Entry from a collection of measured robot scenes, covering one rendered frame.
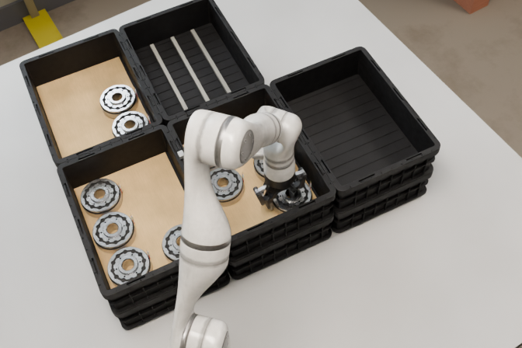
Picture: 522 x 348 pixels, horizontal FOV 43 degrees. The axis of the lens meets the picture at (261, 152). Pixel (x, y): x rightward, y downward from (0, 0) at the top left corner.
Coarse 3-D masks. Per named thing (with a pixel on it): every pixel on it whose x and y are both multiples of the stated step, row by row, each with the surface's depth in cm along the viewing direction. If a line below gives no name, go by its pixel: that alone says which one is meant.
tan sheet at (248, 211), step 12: (240, 168) 179; (252, 168) 179; (252, 180) 176; (252, 192) 174; (264, 192) 174; (312, 192) 173; (240, 204) 172; (252, 204) 172; (228, 216) 171; (240, 216) 170; (252, 216) 170; (264, 216) 170; (240, 228) 168
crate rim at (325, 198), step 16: (240, 96) 180; (272, 96) 179; (192, 112) 178; (176, 144) 172; (304, 144) 170; (320, 176) 165; (304, 208) 159; (256, 224) 157; (272, 224) 158; (240, 240) 157
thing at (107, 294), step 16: (160, 128) 175; (112, 144) 173; (80, 160) 170; (64, 176) 168; (64, 192) 165; (80, 224) 161; (96, 272) 154; (160, 272) 152; (112, 288) 150; (128, 288) 150
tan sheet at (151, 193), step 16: (144, 160) 182; (160, 160) 181; (112, 176) 179; (128, 176) 179; (144, 176) 179; (160, 176) 178; (176, 176) 178; (80, 192) 177; (128, 192) 176; (144, 192) 176; (160, 192) 176; (176, 192) 175; (128, 208) 173; (144, 208) 173; (160, 208) 173; (176, 208) 173; (144, 224) 170; (160, 224) 170; (176, 224) 170; (144, 240) 168; (160, 240) 168; (160, 256) 165
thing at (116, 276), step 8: (128, 248) 163; (136, 248) 163; (112, 256) 162; (120, 256) 162; (136, 256) 162; (144, 256) 162; (112, 264) 161; (144, 264) 161; (112, 272) 160; (136, 272) 160; (144, 272) 159; (120, 280) 158; (128, 280) 158
